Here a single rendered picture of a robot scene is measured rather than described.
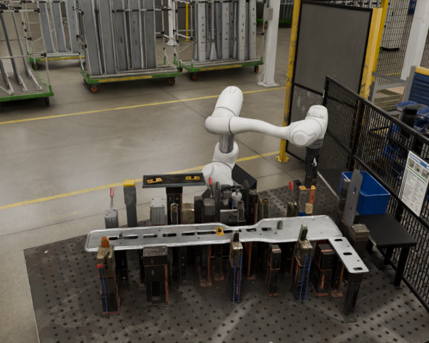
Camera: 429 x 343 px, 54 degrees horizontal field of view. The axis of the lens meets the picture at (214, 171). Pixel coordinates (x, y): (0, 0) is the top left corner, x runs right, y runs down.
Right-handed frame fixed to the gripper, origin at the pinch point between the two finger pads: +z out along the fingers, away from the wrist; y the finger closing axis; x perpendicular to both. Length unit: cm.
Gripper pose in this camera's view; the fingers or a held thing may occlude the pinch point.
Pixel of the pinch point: (308, 181)
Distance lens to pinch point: 230.0
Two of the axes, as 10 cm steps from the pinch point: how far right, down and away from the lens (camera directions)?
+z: -0.3, 8.9, 4.5
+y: 1.4, 4.4, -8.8
